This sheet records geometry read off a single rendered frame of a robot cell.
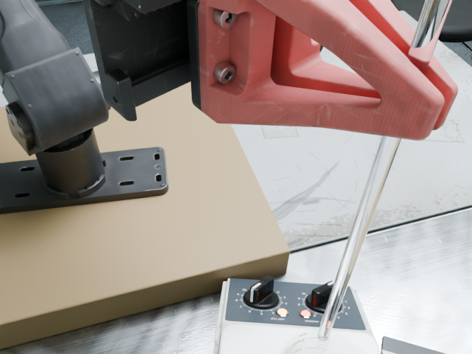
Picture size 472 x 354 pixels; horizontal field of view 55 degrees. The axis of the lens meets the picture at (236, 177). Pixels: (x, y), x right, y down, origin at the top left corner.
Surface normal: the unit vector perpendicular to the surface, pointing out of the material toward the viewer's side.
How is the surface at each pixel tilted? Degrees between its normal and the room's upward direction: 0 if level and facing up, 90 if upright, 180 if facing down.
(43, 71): 46
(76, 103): 61
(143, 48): 91
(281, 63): 90
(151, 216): 0
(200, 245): 0
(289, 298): 30
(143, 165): 0
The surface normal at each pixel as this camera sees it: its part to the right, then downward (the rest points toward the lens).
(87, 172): 0.77, 0.47
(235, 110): -0.46, 0.64
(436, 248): 0.02, -0.70
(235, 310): 0.05, -0.96
